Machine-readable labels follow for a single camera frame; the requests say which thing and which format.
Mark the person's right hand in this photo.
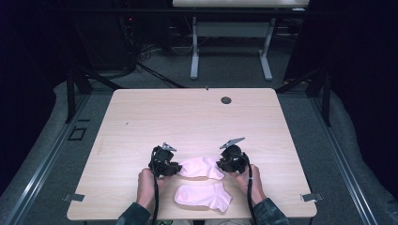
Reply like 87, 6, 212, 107
233, 164, 267, 205

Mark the aluminium floor rail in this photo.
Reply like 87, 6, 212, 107
0, 93, 92, 225
309, 96, 380, 225

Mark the black metal frame post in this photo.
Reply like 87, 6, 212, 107
321, 68, 332, 128
65, 66, 77, 125

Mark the person's left hand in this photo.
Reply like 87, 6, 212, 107
136, 168, 163, 210

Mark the dark equipment rack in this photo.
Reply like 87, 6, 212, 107
116, 13, 140, 71

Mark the bundle of floor cables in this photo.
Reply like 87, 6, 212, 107
134, 41, 186, 89

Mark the black horizontal frame bar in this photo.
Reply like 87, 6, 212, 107
60, 7, 332, 17

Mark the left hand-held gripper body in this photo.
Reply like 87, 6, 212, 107
148, 142, 177, 178

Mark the white desk with grey legs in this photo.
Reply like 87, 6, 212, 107
172, 0, 311, 82

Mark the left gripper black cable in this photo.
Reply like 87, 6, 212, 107
151, 146, 161, 225

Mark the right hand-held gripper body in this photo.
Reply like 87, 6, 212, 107
219, 137, 250, 174

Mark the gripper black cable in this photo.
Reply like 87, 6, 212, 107
151, 146, 161, 225
238, 151, 256, 225

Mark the person's white clothing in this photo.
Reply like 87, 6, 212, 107
156, 219, 252, 225

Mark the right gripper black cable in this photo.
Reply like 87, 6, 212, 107
238, 151, 256, 225

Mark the pink sock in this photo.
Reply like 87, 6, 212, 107
177, 156, 226, 181
174, 182, 234, 214

